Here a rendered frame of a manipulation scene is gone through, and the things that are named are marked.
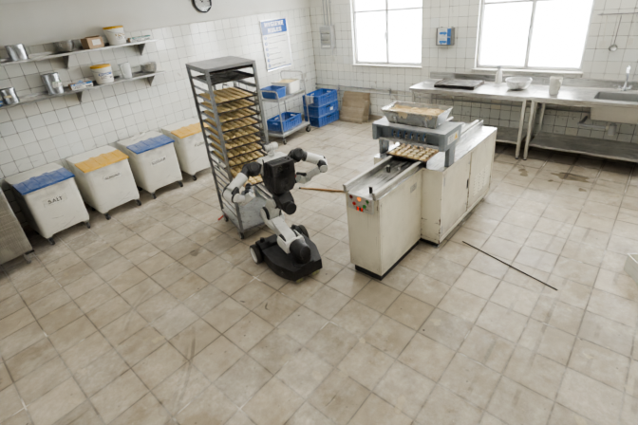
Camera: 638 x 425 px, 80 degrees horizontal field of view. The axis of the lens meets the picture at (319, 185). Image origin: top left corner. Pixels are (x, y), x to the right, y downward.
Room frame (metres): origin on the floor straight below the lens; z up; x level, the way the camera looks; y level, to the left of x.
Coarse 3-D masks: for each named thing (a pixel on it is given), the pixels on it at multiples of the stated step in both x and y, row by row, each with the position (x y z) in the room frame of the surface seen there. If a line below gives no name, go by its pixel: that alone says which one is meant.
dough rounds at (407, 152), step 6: (408, 144) 3.44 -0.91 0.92; (396, 150) 3.33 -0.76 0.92; (402, 150) 3.32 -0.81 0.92; (408, 150) 3.30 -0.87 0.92; (414, 150) 3.32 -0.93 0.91; (420, 150) 3.28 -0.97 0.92; (426, 150) 3.25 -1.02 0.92; (432, 150) 3.25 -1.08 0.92; (438, 150) 3.27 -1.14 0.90; (402, 156) 3.21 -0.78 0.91; (408, 156) 3.17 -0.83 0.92; (414, 156) 3.15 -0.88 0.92; (420, 156) 3.15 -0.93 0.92; (426, 156) 3.12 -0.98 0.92; (432, 156) 3.15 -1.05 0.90
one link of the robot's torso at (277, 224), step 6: (264, 216) 3.19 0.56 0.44; (282, 216) 3.23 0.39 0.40; (270, 222) 3.15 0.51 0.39; (276, 222) 3.14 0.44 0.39; (282, 222) 3.14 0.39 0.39; (276, 228) 3.08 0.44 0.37; (282, 228) 3.07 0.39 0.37; (288, 228) 3.08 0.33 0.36; (276, 234) 3.11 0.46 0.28; (282, 234) 2.98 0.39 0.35; (288, 234) 2.98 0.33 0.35; (294, 234) 2.99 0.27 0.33; (288, 240) 2.94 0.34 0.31
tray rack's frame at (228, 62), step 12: (204, 60) 4.09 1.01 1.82; (216, 60) 3.99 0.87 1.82; (228, 60) 3.89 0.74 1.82; (240, 60) 3.79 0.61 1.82; (192, 84) 3.99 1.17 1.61; (204, 132) 3.99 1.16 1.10; (216, 180) 4.00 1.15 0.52; (216, 192) 4.00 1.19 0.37; (252, 204) 4.02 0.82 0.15; (264, 204) 3.99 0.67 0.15; (228, 216) 3.79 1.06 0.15; (252, 216) 3.73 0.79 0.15; (276, 216) 3.67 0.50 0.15; (252, 228) 3.52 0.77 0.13
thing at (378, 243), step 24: (384, 168) 3.14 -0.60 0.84; (360, 192) 2.73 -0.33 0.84; (408, 192) 2.89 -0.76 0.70; (360, 216) 2.71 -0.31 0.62; (384, 216) 2.61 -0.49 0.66; (408, 216) 2.89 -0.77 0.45; (360, 240) 2.72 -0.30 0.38; (384, 240) 2.61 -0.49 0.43; (408, 240) 2.90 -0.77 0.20; (360, 264) 2.73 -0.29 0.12; (384, 264) 2.60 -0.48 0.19
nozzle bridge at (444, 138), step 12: (384, 120) 3.46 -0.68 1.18; (444, 120) 3.27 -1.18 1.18; (372, 132) 3.43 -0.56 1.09; (384, 132) 3.44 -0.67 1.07; (396, 132) 3.35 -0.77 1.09; (408, 132) 3.26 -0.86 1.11; (420, 132) 3.09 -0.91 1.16; (432, 132) 3.01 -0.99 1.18; (444, 132) 2.98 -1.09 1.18; (456, 132) 3.09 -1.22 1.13; (384, 144) 3.50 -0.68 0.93; (420, 144) 3.12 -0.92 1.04; (432, 144) 3.07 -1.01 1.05; (444, 144) 2.94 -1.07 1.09
